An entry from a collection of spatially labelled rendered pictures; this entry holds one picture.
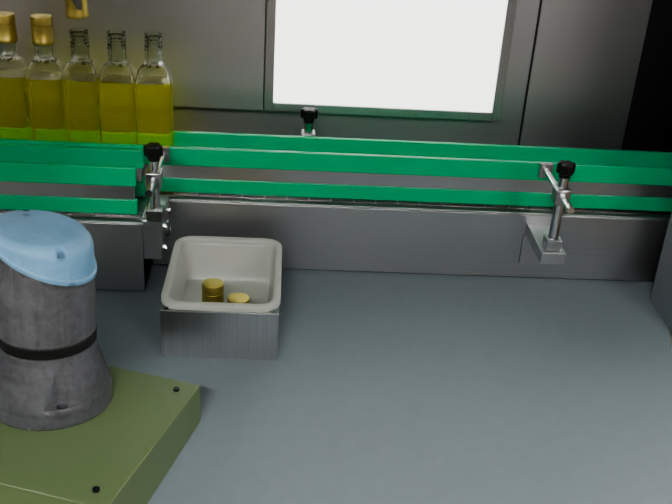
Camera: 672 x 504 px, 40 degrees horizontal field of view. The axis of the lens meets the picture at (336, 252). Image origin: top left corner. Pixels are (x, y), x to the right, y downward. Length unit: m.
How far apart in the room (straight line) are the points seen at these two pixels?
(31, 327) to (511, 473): 0.62
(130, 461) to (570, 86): 1.08
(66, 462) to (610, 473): 0.67
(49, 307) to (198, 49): 0.71
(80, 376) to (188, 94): 0.70
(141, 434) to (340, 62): 0.81
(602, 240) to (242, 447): 0.77
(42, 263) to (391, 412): 0.52
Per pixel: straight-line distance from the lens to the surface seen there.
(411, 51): 1.68
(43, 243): 1.09
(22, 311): 1.11
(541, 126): 1.80
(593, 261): 1.70
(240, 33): 1.67
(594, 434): 1.34
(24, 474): 1.10
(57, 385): 1.16
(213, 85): 1.69
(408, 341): 1.46
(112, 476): 1.09
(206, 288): 1.45
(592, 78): 1.80
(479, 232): 1.62
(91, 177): 1.50
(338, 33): 1.67
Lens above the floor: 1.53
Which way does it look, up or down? 27 degrees down
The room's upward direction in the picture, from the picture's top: 4 degrees clockwise
